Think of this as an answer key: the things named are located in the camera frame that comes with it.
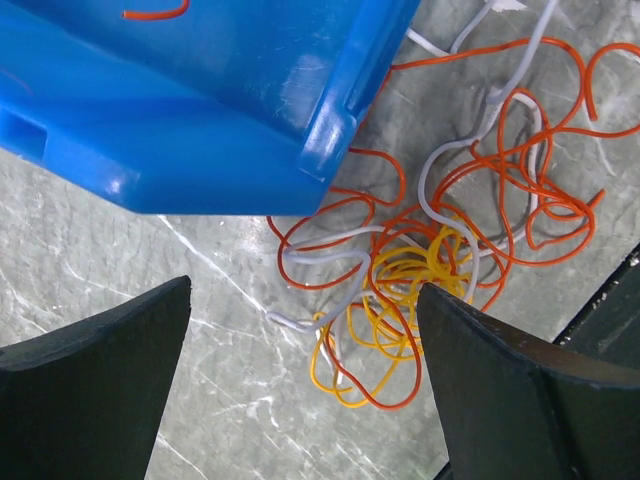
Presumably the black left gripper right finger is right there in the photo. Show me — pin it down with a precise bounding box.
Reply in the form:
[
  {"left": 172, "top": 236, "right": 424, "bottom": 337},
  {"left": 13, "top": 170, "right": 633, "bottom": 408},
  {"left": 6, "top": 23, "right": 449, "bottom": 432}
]
[{"left": 417, "top": 283, "right": 639, "bottom": 479}]

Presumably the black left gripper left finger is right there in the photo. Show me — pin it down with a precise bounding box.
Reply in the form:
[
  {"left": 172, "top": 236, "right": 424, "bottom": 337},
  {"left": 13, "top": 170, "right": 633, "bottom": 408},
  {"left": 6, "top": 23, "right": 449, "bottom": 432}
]
[{"left": 1, "top": 276, "right": 191, "bottom": 479}]

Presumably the yellow cable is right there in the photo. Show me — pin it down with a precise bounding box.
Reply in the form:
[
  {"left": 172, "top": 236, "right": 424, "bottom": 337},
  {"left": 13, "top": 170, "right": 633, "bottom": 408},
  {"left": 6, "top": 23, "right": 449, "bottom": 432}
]
[{"left": 310, "top": 221, "right": 474, "bottom": 409}]

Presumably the white cable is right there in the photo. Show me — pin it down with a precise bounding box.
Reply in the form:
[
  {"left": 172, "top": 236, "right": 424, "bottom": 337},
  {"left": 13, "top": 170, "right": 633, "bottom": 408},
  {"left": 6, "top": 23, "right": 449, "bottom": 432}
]
[{"left": 265, "top": 0, "right": 559, "bottom": 394}]

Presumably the orange cable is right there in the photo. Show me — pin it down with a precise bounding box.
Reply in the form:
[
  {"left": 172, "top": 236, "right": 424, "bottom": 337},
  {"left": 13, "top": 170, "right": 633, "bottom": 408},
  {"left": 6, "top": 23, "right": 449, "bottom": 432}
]
[{"left": 266, "top": 37, "right": 640, "bottom": 412}]

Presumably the red cable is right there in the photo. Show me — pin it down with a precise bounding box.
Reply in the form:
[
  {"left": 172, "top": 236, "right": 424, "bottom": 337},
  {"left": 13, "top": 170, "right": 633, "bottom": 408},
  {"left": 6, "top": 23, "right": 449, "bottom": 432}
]
[{"left": 122, "top": 0, "right": 191, "bottom": 22}]

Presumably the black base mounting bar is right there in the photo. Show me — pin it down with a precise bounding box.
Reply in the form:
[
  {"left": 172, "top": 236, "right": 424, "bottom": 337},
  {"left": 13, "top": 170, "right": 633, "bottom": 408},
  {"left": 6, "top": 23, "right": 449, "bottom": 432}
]
[{"left": 554, "top": 248, "right": 640, "bottom": 369}]

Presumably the blue plastic three-compartment bin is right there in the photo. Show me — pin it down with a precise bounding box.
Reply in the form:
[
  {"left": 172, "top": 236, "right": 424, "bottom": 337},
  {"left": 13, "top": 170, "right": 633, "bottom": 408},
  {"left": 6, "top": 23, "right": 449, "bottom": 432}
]
[{"left": 1, "top": 1, "right": 418, "bottom": 216}]

